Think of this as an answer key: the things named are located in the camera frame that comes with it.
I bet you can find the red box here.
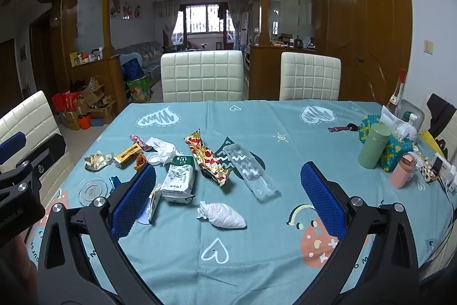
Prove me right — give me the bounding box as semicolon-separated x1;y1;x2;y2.
52;91;81;113

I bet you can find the wall poster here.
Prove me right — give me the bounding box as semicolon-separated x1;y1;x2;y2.
111;0;143;20

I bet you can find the clear plastic tray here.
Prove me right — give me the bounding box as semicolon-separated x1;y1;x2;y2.
222;143;280;201

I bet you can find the white paper packet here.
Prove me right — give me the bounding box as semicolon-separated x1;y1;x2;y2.
137;184;163;225

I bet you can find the white power strip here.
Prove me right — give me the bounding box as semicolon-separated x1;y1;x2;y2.
423;153;457;193

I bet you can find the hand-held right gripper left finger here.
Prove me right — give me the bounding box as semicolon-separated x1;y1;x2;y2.
37;166;161;305

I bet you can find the green printed bag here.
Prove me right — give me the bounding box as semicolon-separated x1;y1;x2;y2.
127;75;152;103

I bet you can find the beaded tissue box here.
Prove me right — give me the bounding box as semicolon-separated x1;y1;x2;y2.
359;114;415;172

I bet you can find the pink printed wrapper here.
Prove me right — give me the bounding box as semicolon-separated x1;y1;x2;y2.
130;134;154;152

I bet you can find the white knotted plastic bag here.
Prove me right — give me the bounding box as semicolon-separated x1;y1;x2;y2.
196;201;247;230

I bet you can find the cream quilted leather chair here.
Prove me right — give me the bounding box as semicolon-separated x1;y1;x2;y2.
0;91;61;184
161;50;248;103
279;52;341;101

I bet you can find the black cloth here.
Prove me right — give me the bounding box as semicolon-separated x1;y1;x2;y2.
426;93;457;163

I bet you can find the clear round lid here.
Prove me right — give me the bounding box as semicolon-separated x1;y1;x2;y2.
79;178;108;201

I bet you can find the crumpled gold white wrapper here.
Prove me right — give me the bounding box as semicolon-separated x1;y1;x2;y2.
84;152;113;172

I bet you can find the barred window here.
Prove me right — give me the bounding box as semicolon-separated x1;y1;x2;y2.
184;4;219;34

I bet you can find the crumpled white tissue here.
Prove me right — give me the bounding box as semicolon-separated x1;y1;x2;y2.
146;137;178;166

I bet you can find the wooden sideboard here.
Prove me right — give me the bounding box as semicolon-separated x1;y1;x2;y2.
249;45;318;101

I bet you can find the green thermos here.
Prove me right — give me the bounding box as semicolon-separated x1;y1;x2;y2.
358;123;391;169

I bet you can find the wooden door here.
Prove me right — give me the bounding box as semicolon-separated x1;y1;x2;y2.
323;0;415;105

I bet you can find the wooden partition cabinet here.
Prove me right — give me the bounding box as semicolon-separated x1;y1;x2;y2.
69;55;127;113

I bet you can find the red strap with key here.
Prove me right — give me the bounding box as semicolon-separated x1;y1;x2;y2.
328;124;359;133

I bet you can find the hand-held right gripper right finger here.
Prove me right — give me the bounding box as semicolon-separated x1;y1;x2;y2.
300;161;420;305

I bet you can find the white plastic container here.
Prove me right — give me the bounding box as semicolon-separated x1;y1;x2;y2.
400;99;425;141

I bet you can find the blue bag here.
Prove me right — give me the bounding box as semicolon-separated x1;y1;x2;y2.
121;58;143;80

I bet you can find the red gold checkered snack wrapper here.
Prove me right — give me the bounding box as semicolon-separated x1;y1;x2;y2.
184;129;229;187

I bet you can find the patterned sofa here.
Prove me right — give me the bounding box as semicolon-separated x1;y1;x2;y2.
114;41;165;84

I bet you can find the pile of cardboard boxes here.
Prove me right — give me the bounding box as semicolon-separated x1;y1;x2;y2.
62;83;117;130

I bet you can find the yellow candy bar wrapper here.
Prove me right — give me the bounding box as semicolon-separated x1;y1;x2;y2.
113;143;141;169

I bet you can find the pink bottle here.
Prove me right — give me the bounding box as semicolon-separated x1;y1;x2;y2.
389;151;420;190

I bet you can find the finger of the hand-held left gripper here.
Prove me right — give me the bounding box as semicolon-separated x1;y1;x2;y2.
0;131;28;163
0;134;67;193

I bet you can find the teal printed tablecloth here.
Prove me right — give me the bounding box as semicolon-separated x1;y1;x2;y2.
27;99;457;305

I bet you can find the glass bottle red cap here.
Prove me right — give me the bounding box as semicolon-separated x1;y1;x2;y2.
388;68;408;116

